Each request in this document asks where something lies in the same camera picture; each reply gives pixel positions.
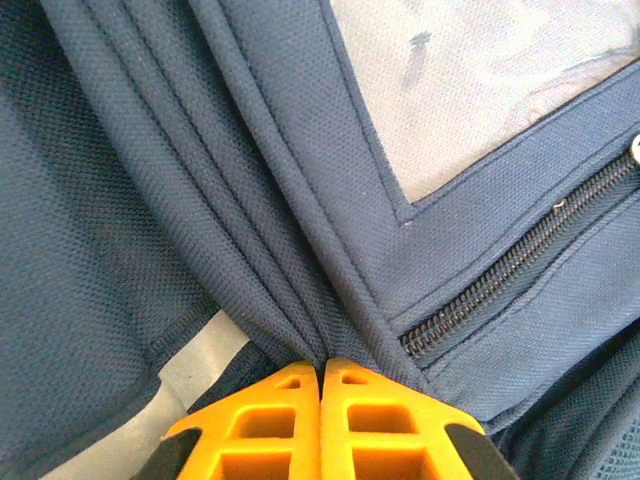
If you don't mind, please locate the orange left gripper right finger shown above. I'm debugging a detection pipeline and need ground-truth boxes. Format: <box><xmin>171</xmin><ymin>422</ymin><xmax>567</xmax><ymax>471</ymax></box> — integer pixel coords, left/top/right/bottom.
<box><xmin>319</xmin><ymin>356</ymin><xmax>519</xmax><ymax>480</ymax></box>

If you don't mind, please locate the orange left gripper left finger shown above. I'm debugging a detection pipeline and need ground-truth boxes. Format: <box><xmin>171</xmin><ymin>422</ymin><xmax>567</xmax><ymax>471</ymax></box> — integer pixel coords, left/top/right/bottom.
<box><xmin>133</xmin><ymin>359</ymin><xmax>322</xmax><ymax>480</ymax></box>

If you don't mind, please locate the navy blue backpack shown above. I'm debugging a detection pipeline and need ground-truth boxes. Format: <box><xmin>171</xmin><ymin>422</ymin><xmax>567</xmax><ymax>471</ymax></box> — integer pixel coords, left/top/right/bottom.
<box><xmin>0</xmin><ymin>0</ymin><xmax>640</xmax><ymax>480</ymax></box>

